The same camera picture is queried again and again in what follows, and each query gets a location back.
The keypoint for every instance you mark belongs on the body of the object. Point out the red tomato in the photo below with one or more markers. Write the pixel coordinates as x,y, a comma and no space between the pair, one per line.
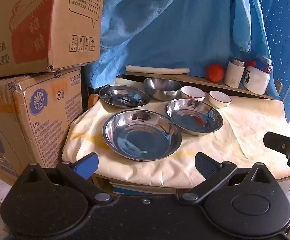
215,73

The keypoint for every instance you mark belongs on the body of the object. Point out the cardboard box with red print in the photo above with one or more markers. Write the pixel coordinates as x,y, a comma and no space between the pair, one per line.
34,25

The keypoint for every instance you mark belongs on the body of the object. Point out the cream dough roll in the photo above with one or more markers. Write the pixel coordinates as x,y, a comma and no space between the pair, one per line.
157,69

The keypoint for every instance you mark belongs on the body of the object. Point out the wooden shelf board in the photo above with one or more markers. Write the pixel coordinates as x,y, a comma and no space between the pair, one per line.
197,81

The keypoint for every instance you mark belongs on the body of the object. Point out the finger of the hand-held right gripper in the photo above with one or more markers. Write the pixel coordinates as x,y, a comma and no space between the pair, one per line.
277,142

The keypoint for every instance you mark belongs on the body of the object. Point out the blue white-dotted cloth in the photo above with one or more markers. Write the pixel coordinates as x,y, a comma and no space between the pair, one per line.
285,42

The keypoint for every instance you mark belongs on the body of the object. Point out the white bowl with red rim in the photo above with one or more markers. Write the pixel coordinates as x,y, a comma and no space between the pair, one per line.
193,93
219,99

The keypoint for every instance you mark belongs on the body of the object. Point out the stainless steel plate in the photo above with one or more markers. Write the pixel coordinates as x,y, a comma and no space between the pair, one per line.
125,97
142,137
193,117

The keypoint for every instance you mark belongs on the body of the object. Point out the cardboard box with blue logo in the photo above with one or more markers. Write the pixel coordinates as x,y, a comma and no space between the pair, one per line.
22,120

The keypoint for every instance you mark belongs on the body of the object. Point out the blue garment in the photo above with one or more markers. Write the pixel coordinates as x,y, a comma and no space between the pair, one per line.
165,25

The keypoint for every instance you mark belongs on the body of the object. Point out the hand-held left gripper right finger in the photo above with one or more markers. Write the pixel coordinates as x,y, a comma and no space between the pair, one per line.
206,166

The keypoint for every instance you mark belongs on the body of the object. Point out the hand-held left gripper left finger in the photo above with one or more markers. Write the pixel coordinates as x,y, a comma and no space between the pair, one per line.
86,167

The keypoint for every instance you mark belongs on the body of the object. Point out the brown wooden chair frame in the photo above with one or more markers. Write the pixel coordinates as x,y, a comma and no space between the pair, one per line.
93,101

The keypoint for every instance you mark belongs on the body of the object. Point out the stainless steel bowl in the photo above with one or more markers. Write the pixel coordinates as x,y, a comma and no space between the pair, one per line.
162,88

